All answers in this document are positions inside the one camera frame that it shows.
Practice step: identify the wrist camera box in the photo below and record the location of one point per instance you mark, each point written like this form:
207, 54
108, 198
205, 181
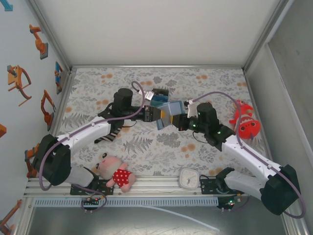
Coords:
192, 110
148, 95

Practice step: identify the orange claw wall sticker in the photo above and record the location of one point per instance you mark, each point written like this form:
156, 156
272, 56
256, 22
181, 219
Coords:
15, 79

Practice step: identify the pink pig plush toy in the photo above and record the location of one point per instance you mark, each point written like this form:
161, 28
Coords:
110, 166

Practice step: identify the black white striped sock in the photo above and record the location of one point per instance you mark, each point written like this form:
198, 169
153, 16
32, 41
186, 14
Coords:
107, 138

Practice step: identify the blue bracket wall sticker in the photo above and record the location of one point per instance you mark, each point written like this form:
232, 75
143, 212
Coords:
8, 6

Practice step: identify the blue leather card holder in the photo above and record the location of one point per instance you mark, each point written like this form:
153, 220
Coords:
174, 107

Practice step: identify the white square clock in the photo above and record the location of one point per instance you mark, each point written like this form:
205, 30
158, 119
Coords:
188, 178

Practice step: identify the red plush fish toy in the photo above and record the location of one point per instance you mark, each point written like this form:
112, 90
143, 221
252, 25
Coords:
247, 124

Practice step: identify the blue credit card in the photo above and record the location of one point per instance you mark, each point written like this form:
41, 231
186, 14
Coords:
162, 99

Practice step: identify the orange block wall sticker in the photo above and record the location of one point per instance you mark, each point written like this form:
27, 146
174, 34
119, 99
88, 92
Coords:
2, 131

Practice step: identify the small circuit board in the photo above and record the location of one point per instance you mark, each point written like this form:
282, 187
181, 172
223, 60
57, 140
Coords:
91, 200
228, 203

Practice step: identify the white plastic tube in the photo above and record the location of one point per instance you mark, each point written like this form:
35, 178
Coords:
195, 219

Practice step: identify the blue orange wall sticker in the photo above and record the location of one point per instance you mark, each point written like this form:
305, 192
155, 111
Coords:
58, 78

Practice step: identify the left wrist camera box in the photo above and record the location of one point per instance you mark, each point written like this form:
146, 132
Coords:
148, 95

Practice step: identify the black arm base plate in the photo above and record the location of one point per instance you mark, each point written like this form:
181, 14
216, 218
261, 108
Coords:
78, 191
207, 186

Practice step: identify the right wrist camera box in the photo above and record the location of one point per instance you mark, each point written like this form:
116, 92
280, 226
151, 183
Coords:
192, 110

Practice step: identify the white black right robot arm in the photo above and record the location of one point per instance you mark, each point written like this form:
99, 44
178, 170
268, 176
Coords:
244, 154

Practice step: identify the floral patterned table mat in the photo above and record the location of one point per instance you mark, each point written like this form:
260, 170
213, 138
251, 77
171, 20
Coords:
146, 80

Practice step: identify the aluminium enclosure frame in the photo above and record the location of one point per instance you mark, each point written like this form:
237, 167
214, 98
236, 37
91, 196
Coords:
156, 66

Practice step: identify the clear acrylic card stand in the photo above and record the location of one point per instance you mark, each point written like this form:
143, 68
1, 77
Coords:
160, 93

